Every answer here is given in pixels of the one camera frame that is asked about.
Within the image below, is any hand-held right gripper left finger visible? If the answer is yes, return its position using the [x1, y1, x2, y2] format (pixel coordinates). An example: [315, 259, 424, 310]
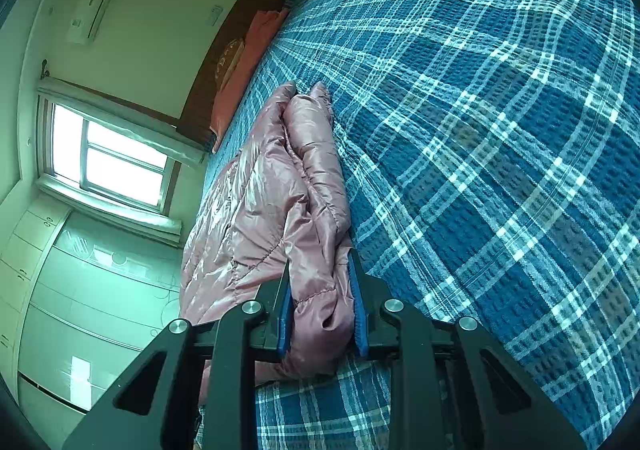
[62, 257, 294, 450]

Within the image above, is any wooden framed window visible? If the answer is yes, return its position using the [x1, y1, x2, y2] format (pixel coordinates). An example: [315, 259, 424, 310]
[36, 93, 183, 222]

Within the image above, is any red pillow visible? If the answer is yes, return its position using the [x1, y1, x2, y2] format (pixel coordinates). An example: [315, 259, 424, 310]
[209, 8, 291, 154]

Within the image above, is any white wardrobe with circle pattern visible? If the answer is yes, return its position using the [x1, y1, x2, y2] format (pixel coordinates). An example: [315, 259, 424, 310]
[0, 207, 184, 433]

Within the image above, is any dark wooden headboard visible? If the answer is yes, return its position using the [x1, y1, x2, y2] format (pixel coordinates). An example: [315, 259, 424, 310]
[177, 0, 289, 152]

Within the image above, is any blue plaid bed sheet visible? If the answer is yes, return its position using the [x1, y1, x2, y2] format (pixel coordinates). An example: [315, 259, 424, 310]
[192, 0, 635, 450]

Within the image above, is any pink puffer jacket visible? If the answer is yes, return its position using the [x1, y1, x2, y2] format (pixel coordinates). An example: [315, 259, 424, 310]
[177, 80, 362, 406]

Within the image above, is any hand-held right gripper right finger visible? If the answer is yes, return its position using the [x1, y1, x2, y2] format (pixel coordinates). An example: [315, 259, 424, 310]
[346, 247, 587, 450]

